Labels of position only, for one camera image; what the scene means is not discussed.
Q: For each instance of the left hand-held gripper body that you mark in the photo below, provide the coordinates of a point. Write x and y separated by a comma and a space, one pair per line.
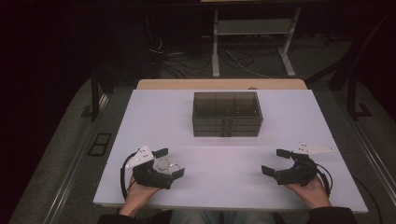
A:
149, 175

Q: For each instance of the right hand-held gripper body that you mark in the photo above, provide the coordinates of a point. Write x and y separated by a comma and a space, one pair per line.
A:
303, 172

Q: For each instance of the smoky clear drawer box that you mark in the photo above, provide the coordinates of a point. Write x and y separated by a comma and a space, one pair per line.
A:
227, 107

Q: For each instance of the person's left hand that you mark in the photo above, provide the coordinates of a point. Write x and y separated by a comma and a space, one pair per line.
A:
140, 193

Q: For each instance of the person's right hand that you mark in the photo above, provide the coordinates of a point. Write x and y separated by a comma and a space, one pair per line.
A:
314, 196

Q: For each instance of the black floor socket plate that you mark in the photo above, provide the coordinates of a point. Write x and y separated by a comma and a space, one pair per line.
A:
99, 144

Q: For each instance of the black metal stand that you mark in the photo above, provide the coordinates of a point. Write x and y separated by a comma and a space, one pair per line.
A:
95, 102
353, 102

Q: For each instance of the white metal stand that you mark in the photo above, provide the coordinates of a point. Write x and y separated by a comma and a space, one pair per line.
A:
255, 26

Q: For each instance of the metal floor rail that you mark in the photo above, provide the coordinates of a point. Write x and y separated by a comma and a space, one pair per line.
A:
74, 168
370, 149

